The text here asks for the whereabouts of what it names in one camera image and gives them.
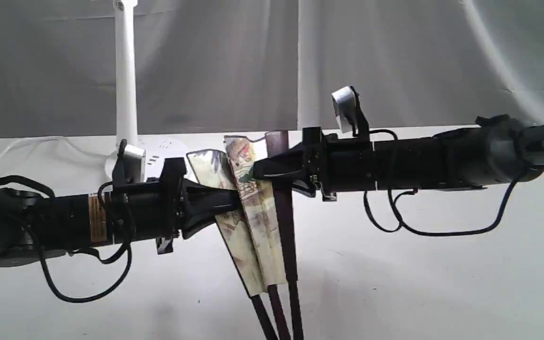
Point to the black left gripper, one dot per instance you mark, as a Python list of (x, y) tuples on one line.
[(152, 210)]

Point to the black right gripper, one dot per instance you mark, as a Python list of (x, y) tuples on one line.
[(332, 165)]

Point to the painted paper folding fan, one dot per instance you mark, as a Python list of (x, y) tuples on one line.
[(259, 233)]

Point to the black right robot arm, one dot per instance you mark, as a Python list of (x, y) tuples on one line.
[(496, 151)]

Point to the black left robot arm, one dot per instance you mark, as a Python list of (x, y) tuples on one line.
[(31, 216)]

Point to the grey backdrop curtain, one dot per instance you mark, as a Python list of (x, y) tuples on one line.
[(212, 66)]

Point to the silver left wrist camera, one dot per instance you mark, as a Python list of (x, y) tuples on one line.
[(129, 167)]

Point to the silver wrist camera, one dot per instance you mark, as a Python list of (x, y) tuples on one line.
[(129, 167), (348, 113)]

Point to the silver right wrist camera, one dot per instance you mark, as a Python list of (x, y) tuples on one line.
[(348, 113)]

